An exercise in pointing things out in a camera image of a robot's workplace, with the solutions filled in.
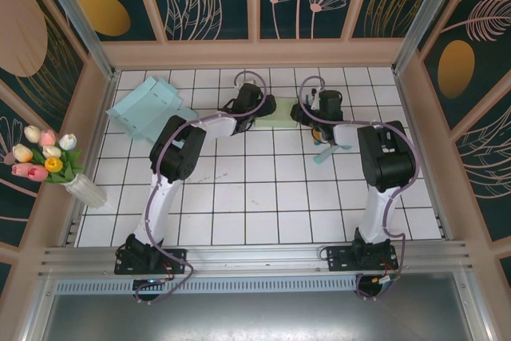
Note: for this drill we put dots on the artificial tulip bouquet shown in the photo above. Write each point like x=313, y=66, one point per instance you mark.
x=52, y=163

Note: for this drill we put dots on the light blue paper box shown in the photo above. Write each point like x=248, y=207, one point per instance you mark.
x=147, y=111

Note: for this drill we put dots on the green paper box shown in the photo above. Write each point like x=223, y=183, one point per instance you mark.
x=279, y=115

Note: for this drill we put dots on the aluminium mounting rail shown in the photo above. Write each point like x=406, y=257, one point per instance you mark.
x=255, y=257

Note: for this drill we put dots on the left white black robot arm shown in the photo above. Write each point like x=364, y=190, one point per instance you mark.
x=155, y=213

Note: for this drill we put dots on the grey metal sheet tray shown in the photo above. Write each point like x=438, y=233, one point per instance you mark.
x=255, y=317

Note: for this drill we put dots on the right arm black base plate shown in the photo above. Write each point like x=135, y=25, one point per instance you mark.
x=339, y=259

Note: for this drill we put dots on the teal toy garden fork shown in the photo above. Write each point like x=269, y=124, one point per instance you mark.
x=315, y=135

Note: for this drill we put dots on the white ribbed vase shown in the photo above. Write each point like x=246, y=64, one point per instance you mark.
x=85, y=191

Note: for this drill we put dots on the aluminium corner post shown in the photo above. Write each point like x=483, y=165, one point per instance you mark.
x=76, y=11
x=426, y=9

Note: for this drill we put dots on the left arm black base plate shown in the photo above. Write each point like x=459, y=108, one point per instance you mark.
x=177, y=261

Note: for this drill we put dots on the aluminium side strip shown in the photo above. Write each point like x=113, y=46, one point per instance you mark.
x=95, y=145
x=416, y=137

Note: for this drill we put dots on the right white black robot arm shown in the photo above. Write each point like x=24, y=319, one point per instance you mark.
x=379, y=213

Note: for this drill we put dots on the light blue toy shovel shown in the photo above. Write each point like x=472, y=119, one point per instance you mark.
x=323, y=156

